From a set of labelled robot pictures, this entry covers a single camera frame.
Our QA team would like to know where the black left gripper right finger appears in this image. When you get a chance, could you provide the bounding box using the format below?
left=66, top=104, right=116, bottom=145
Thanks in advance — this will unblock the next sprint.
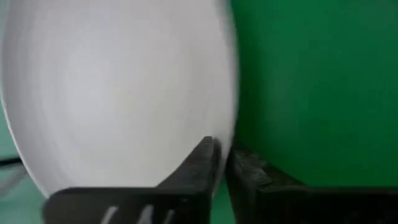
left=225, top=144, right=398, bottom=224

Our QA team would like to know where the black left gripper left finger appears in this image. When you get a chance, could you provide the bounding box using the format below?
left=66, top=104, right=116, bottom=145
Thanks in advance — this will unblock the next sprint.
left=43, top=136, right=222, bottom=224

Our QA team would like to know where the cream white plate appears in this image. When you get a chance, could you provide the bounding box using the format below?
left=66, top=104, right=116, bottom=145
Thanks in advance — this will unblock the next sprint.
left=0, top=0, right=240, bottom=200

